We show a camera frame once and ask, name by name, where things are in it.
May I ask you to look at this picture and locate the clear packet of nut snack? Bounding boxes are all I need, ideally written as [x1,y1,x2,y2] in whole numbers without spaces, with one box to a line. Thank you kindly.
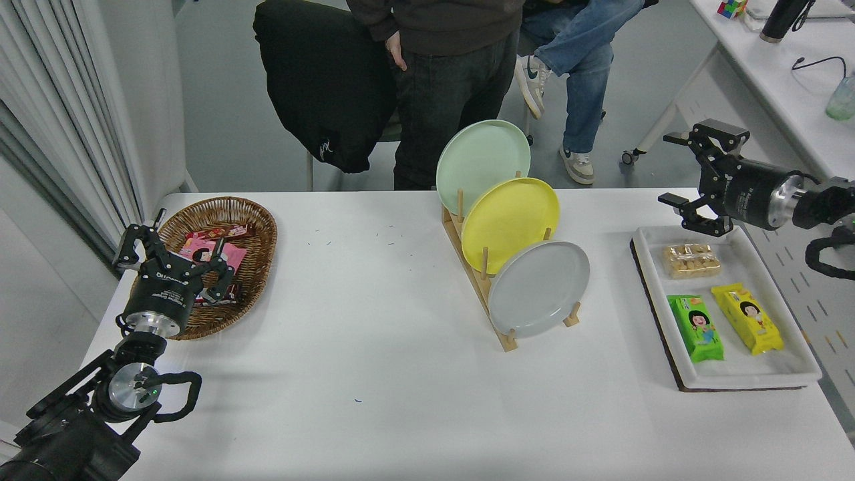
[662,243,723,279]

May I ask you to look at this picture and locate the black cable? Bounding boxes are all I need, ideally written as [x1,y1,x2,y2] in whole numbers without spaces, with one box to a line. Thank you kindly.
[792,56,847,77]

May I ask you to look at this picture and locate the pink snack box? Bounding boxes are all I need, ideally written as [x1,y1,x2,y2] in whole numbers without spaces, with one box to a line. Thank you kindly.
[177,237,246,275]

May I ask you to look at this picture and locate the black bottle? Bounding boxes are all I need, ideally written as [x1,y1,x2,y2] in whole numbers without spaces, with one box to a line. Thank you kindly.
[759,0,812,43]

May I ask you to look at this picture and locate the brown wicker basket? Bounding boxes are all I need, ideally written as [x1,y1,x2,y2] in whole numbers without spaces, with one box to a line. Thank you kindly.
[129,196,278,341]

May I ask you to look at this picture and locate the standing person's hand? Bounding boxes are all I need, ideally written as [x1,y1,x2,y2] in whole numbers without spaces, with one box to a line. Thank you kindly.
[386,30,409,72]

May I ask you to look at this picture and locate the seated person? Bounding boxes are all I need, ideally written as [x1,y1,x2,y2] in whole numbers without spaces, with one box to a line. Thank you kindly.
[514,0,659,186]

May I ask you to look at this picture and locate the white rectangular tray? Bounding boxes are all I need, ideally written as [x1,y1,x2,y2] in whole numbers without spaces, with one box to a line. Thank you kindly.
[629,224,823,392]

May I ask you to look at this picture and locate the standing person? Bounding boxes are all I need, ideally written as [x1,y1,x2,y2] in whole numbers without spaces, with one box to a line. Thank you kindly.
[346,0,525,191]

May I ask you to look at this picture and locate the green translucent cup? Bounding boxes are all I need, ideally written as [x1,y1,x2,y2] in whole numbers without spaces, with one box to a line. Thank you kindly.
[824,75,855,122]

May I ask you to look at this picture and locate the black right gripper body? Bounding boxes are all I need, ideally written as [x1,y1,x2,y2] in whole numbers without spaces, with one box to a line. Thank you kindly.
[718,156,797,232]

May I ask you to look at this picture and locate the yellow plate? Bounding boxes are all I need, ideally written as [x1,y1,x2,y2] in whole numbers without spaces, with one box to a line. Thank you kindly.
[461,177,560,275]

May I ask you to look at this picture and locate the red snack bar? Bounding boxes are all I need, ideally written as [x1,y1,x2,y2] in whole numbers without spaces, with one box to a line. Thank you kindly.
[185,222,257,241]

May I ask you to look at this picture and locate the wooden plate rack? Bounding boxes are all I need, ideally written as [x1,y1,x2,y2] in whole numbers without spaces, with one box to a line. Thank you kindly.
[441,170,580,353]

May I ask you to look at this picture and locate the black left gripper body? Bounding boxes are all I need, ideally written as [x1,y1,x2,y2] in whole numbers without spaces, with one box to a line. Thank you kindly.
[126,266,197,323]

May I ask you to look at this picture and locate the black jacket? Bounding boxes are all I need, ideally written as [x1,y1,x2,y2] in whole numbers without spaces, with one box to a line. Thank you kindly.
[252,0,401,174]

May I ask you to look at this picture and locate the yellow snack packet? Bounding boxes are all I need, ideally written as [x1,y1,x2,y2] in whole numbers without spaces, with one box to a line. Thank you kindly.
[711,283,785,356]

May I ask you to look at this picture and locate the green snack packet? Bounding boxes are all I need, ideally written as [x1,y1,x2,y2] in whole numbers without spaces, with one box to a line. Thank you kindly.
[667,295,725,363]

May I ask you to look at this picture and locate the pale green plate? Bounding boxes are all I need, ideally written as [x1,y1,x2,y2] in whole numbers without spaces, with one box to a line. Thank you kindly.
[436,120,531,216]

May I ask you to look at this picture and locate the dark snack bar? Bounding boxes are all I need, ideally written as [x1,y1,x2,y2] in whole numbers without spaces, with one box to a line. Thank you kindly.
[194,282,242,307]

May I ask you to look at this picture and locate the white pleated curtain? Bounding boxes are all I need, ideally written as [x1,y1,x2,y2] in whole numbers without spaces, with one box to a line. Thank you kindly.
[0,0,144,275]

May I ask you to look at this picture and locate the grey plate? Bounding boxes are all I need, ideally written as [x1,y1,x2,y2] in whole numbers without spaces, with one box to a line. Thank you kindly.
[488,240,590,339]

